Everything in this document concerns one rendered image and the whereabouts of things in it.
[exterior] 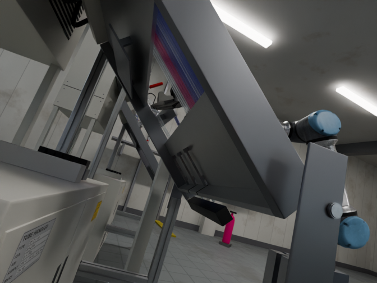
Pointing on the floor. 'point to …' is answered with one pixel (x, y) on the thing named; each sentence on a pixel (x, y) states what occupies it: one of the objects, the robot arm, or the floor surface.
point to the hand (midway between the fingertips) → (154, 108)
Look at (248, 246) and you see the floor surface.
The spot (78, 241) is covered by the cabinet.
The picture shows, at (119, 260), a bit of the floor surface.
